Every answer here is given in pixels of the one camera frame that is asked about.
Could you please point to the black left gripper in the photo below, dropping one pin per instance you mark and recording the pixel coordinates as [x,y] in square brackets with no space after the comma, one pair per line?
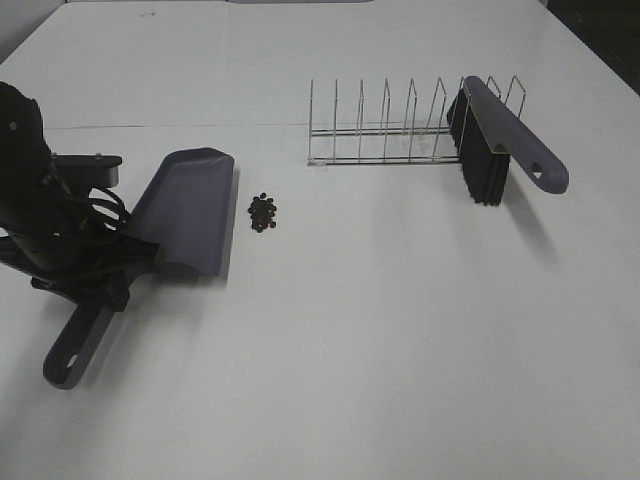
[77,248]

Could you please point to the purple plastic dustpan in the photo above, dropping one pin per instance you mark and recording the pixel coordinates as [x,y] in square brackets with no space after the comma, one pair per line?
[179,225]

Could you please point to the pile of coffee beans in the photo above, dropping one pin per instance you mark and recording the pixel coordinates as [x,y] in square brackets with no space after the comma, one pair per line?
[262,212]

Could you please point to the purple brush with black bristles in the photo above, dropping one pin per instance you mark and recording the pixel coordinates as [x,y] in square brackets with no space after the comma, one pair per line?
[487,136]

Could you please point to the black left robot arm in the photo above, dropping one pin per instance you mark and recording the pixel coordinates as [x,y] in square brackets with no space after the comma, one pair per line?
[27,171]

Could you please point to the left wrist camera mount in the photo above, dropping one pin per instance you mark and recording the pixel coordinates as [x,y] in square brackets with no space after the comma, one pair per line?
[88,171]

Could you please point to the chrome wire dish rack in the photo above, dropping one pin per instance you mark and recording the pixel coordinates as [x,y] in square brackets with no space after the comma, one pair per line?
[413,129]

